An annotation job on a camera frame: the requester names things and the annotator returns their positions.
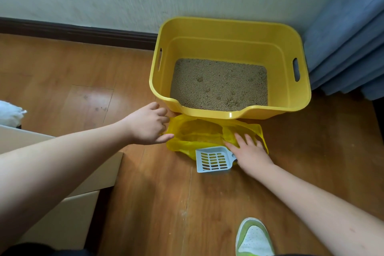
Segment person's left hand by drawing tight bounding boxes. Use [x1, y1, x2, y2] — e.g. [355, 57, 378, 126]
[123, 102, 175, 146]

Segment person's right hand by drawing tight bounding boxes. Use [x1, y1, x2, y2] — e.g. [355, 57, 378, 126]
[224, 132, 274, 179]

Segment pale blue litter scoop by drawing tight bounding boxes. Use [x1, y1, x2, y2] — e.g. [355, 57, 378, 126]
[195, 146, 238, 174]

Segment yellow plastic bag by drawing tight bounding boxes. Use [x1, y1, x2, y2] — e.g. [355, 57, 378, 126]
[163, 114, 269, 160]

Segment yellow litter box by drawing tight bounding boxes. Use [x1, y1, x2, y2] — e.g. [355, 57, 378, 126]
[149, 16, 312, 120]

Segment person's left forearm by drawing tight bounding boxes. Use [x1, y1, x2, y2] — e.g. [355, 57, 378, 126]
[0, 119, 136, 247]

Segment person's right forearm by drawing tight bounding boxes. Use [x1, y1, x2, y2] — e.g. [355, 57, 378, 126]
[249, 162, 384, 256]

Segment person's right white-green shoe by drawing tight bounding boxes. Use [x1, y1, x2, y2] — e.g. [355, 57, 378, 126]
[235, 217, 276, 256]

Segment dark baseboard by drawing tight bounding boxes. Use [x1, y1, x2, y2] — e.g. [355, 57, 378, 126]
[0, 16, 384, 145]

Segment blue pleated curtain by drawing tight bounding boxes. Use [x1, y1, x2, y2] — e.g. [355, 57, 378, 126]
[302, 0, 384, 101]

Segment black trousers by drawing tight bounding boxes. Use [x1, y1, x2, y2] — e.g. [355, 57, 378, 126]
[0, 242, 90, 256]

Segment white bed frame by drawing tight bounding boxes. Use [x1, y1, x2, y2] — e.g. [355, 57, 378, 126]
[0, 125, 124, 250]

